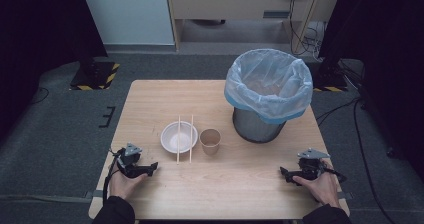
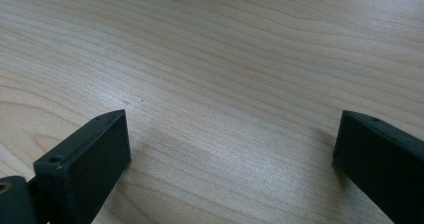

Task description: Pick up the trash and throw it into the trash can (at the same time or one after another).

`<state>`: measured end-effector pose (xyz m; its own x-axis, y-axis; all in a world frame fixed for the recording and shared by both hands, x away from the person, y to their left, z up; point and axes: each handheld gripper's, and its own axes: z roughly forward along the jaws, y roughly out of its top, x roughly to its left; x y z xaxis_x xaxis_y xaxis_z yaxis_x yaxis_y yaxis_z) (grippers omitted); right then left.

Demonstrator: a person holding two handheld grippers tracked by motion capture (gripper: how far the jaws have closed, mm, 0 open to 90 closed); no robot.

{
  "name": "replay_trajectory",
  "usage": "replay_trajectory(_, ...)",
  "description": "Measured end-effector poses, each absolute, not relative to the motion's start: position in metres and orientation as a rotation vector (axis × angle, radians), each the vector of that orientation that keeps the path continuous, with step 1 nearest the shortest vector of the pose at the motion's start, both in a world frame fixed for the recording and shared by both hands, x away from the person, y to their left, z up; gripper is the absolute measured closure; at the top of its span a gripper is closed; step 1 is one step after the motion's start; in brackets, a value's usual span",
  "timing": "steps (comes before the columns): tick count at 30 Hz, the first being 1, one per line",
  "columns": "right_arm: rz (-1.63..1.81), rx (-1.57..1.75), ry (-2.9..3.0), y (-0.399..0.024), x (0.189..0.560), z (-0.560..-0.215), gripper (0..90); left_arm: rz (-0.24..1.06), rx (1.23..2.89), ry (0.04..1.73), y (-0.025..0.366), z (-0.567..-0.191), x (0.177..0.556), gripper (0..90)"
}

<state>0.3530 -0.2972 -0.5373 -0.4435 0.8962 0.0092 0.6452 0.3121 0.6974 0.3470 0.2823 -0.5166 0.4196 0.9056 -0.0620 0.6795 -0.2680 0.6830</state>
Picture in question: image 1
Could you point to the person's left hand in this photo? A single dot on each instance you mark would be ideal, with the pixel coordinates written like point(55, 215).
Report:
point(121, 185)

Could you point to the black curtain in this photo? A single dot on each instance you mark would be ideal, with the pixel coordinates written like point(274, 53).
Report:
point(40, 34)
point(386, 34)

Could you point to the wooden chopstick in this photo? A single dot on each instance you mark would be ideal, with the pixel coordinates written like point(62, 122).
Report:
point(178, 140)
point(191, 137)

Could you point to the white disposable bowl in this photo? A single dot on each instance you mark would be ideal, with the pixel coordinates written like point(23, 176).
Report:
point(170, 140)

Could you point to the metal mesh trash bin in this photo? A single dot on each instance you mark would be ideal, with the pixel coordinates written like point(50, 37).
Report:
point(253, 129)

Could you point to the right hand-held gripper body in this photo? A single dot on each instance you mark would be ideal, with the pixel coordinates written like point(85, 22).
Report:
point(311, 165)

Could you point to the person's right hand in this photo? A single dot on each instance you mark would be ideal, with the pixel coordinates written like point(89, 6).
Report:
point(323, 190)

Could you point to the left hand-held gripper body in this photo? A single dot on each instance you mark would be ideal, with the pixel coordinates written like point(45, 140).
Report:
point(128, 157)

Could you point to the translucent blue bin bag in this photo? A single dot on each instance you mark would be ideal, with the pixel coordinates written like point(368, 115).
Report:
point(286, 94)

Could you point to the brown paper cup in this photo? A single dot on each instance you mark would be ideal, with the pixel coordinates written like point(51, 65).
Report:
point(210, 142)

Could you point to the black stand base striped edge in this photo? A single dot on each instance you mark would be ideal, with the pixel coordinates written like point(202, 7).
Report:
point(93, 75)
point(330, 80)

